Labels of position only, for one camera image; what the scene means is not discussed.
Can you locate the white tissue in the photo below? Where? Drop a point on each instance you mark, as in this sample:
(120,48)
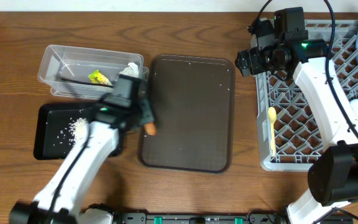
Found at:
(132,70)

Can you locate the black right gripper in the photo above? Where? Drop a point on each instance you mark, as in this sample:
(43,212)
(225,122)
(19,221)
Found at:
(252,55)

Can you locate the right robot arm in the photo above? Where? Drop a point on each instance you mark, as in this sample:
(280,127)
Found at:
(333,178)

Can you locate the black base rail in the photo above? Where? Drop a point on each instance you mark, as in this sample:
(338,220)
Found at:
(101,213)

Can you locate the black bin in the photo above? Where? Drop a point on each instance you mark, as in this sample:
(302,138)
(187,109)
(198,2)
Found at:
(51,119)

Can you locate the dark brown serving tray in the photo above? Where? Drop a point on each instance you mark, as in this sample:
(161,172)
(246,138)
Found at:
(193,103)

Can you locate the grey dishwasher rack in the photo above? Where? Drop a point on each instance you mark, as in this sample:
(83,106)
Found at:
(297,138)

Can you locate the orange carrot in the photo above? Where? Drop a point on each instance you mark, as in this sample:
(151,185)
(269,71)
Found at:
(150,129)

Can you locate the clear plastic bin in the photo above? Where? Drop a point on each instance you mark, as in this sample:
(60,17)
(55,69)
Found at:
(65,69)

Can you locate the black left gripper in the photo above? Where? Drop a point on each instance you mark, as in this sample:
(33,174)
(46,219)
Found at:
(144,117)

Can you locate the yellow plastic spoon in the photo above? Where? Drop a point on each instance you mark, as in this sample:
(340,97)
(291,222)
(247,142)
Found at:
(272,115)

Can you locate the white rice pile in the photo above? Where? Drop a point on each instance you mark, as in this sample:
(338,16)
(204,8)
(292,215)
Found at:
(76,129)

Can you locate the yellow green snack wrapper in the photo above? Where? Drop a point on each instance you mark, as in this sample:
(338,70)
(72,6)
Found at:
(96,77)

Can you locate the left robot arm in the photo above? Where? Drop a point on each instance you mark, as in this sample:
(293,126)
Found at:
(61,199)

